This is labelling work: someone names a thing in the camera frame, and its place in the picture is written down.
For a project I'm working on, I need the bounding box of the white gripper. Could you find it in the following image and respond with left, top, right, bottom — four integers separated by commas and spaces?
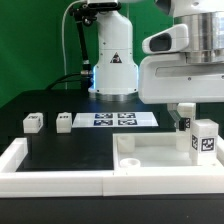
139, 53, 224, 131

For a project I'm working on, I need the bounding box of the white square tabletop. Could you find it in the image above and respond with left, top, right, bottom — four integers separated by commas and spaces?
113, 132, 224, 175

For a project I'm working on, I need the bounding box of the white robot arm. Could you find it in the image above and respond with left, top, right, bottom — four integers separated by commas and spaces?
70, 0, 224, 125

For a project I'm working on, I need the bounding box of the white U-shaped fence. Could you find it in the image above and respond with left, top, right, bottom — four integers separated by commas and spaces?
0, 138, 224, 198

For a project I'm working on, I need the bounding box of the white marker sheet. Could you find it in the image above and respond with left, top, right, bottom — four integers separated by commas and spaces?
72, 112, 158, 128

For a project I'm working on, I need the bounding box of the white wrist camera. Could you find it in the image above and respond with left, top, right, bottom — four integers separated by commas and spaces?
142, 24, 189, 54

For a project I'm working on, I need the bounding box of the black cable bundle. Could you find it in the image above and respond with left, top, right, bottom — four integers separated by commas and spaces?
45, 6, 93, 92

